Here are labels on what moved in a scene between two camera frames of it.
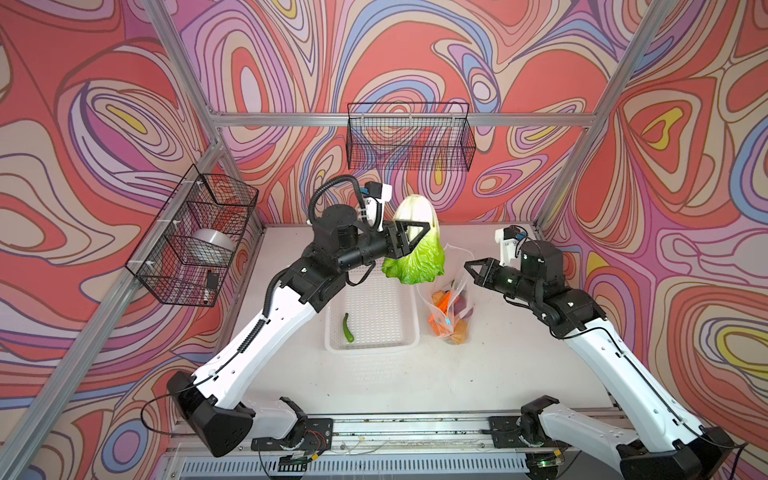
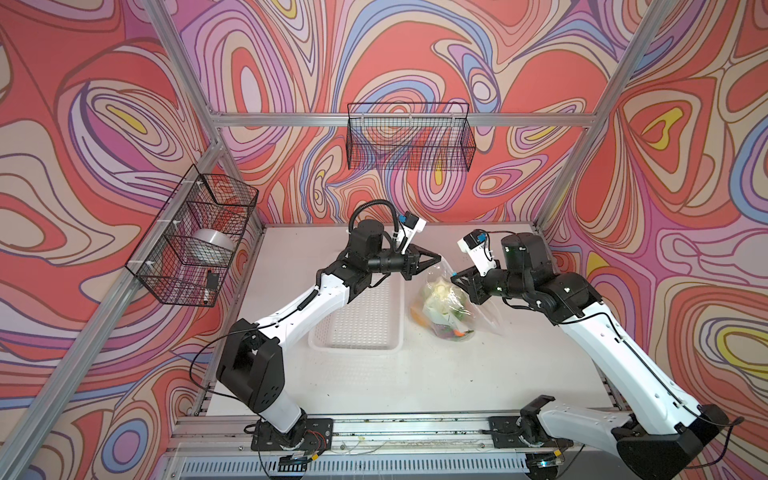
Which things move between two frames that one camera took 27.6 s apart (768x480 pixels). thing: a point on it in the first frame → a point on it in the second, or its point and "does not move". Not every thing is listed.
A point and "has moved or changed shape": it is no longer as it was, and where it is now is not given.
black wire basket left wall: (191, 246) does not move
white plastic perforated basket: (378, 314) has moved or changed shape
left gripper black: (402, 247) → (409, 264)
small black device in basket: (212, 280) does not move
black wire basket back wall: (429, 136) does not move
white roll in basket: (212, 241) does not move
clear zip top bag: (449, 296) has moved or changed shape
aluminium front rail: (436, 434) does not move
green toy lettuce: (425, 261) → (443, 305)
